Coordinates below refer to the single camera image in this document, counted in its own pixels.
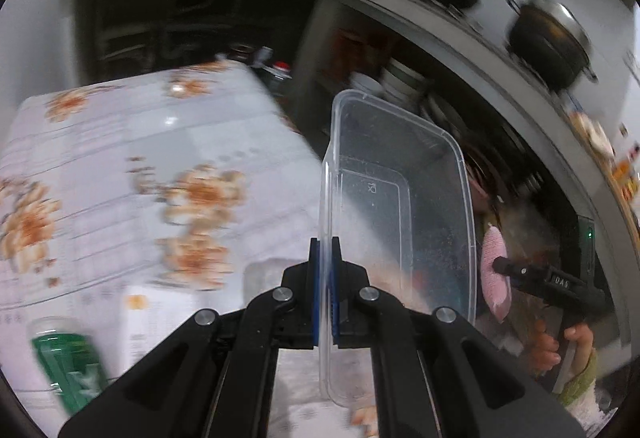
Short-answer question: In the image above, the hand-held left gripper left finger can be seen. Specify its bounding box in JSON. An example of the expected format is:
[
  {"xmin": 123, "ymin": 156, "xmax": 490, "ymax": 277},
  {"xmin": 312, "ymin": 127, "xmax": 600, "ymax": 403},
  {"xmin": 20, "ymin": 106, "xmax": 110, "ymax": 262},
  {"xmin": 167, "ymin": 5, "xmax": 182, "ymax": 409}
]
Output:
[{"xmin": 59, "ymin": 237, "xmax": 329, "ymax": 438}]

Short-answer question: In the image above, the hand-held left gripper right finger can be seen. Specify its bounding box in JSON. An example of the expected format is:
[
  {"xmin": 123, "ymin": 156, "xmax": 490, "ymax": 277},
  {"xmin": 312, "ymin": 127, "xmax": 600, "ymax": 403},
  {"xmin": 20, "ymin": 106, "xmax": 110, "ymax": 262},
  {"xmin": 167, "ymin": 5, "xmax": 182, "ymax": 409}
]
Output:
[{"xmin": 331, "ymin": 236, "xmax": 587, "ymax": 438}]

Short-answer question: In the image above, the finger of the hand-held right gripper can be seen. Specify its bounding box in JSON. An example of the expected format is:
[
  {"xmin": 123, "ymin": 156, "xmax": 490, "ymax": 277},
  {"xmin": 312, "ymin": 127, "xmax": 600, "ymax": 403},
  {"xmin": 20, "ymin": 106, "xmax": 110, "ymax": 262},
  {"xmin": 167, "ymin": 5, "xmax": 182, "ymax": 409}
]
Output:
[{"xmin": 492, "ymin": 256, "xmax": 552, "ymax": 300}]

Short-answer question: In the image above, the pink textured sponge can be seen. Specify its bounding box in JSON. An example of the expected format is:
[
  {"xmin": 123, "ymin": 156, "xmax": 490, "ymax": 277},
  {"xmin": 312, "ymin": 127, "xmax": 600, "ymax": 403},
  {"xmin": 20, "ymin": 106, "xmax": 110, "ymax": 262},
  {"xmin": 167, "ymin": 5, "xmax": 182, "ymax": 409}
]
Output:
[{"xmin": 479, "ymin": 225, "xmax": 513, "ymax": 320}]

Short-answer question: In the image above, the clear plastic food container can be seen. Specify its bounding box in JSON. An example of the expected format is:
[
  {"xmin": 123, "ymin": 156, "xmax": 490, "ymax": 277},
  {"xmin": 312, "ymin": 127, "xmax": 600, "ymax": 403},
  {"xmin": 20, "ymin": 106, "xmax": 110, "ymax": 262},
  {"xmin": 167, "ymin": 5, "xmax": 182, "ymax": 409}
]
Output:
[{"xmin": 318, "ymin": 89, "xmax": 477, "ymax": 410}]

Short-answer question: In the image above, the person's right forearm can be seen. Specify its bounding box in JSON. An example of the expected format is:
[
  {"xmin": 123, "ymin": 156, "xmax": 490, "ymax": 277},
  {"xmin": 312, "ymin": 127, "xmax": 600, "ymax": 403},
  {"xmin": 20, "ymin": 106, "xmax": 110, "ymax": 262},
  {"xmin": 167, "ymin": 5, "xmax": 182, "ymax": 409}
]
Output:
[{"xmin": 552, "ymin": 349, "xmax": 615, "ymax": 430}]

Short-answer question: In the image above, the person's right hand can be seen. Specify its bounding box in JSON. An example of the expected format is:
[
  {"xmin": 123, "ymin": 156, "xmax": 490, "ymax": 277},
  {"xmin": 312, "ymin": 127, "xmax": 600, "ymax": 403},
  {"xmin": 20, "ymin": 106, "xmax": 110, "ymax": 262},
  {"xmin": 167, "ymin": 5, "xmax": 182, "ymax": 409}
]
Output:
[{"xmin": 529, "ymin": 319, "xmax": 596, "ymax": 379}]

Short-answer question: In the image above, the white paper box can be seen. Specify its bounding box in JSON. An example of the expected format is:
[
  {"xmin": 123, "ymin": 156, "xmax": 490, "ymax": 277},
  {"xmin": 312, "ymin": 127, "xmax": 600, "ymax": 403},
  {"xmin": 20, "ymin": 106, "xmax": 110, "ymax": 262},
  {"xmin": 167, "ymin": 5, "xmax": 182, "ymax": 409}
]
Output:
[{"xmin": 121, "ymin": 285, "xmax": 197, "ymax": 371}]

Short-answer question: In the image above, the cooking oil bottle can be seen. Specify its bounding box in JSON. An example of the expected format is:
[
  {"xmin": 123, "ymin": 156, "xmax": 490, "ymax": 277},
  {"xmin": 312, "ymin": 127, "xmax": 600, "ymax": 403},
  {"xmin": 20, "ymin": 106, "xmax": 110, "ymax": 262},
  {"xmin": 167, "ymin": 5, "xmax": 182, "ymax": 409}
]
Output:
[{"xmin": 266, "ymin": 61, "xmax": 296, "ymax": 108}]

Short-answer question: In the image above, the white bowl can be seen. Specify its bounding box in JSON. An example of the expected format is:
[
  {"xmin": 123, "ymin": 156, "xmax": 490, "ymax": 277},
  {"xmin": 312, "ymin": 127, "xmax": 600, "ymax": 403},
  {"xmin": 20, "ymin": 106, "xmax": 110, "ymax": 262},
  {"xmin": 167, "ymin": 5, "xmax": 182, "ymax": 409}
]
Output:
[{"xmin": 349, "ymin": 71, "xmax": 386, "ymax": 95}]

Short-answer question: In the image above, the stack of white bowls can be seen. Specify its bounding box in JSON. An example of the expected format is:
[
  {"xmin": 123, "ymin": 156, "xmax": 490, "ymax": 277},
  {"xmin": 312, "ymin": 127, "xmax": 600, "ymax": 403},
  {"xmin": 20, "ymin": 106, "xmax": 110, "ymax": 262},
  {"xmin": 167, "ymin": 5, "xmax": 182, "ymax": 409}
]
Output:
[{"xmin": 381, "ymin": 57, "xmax": 427, "ymax": 105}]

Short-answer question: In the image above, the floral tablecloth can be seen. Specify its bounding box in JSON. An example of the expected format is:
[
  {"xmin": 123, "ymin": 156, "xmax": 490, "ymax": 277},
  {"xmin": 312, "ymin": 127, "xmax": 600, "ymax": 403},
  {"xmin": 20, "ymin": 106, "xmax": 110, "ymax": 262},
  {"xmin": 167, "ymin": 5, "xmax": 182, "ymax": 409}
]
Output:
[{"xmin": 0, "ymin": 58, "xmax": 381, "ymax": 438}]

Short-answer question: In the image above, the black pot with lid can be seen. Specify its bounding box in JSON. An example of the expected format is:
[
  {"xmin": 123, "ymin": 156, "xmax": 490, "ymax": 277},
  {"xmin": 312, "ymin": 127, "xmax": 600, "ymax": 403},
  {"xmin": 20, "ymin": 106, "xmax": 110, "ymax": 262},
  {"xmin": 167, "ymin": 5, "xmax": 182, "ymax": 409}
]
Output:
[{"xmin": 505, "ymin": 0, "xmax": 599, "ymax": 92}]

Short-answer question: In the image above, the green bottle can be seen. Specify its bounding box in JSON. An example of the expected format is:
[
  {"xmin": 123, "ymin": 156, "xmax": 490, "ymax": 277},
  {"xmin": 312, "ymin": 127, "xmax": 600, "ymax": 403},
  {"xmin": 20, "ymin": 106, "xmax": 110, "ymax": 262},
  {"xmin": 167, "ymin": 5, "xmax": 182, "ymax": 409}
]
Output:
[{"xmin": 26, "ymin": 315, "xmax": 110, "ymax": 416}]

